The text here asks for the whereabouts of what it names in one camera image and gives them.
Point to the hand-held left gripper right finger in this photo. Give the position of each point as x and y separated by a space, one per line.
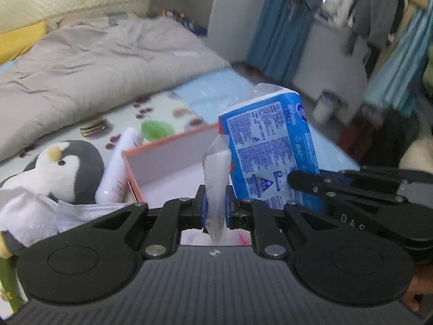
229 208

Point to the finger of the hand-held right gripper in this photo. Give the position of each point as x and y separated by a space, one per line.
372 175
304 181

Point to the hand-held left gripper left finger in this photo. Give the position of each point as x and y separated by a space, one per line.
202 206

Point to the clear plastic packet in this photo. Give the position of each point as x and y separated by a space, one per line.
216 166

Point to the blue tissue pack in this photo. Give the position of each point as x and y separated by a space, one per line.
267 142

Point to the orange cardboard box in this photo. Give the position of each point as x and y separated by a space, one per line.
169 162

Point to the white towel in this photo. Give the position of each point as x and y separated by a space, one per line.
27 216

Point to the person's right hand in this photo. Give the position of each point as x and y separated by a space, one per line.
421 287

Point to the dark cloth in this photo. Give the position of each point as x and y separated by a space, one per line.
389 138

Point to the brown stool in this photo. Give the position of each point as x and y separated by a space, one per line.
353 135

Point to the cream plush toy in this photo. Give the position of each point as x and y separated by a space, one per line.
417 154

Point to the white trash bin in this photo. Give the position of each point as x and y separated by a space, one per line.
324 108

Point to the white tube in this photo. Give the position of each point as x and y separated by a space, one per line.
115 172

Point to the hanging teal dress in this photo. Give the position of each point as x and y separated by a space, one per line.
395 74

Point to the white tissue sheet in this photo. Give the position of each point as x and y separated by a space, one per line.
84 213

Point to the grey penguin plush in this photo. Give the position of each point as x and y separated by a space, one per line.
77 162

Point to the blue curtain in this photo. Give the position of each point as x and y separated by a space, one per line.
280 34

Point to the hanging grey striped sweater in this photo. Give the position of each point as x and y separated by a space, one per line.
375 10

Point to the grey duvet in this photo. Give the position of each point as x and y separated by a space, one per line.
101 74

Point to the grey wardrobe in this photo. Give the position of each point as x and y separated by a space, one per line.
236 13

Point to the row of small bottles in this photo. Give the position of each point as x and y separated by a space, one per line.
184 20

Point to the green fabric paddle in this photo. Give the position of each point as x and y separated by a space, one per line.
8 277

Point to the beige pillow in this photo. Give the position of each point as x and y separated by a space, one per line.
81 22

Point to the yellow pillow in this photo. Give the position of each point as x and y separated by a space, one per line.
20 40

